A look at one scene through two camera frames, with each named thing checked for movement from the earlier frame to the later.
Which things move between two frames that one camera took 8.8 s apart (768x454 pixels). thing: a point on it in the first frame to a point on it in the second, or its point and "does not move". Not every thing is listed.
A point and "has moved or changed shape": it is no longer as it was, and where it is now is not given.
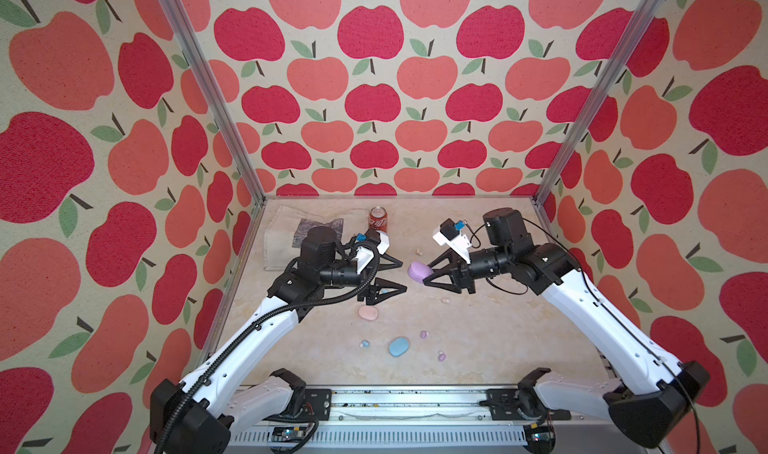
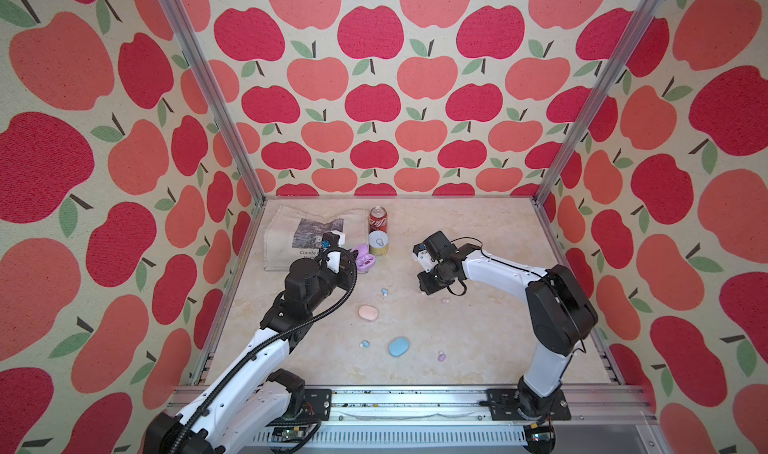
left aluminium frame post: x=212 y=80 does not move
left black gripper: x=372 y=291 to x=346 y=268
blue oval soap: x=398 y=346 does not move
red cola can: x=378 y=219 does not move
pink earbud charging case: x=368 y=312 does not move
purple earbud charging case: x=418 y=271 has moved or changed shape
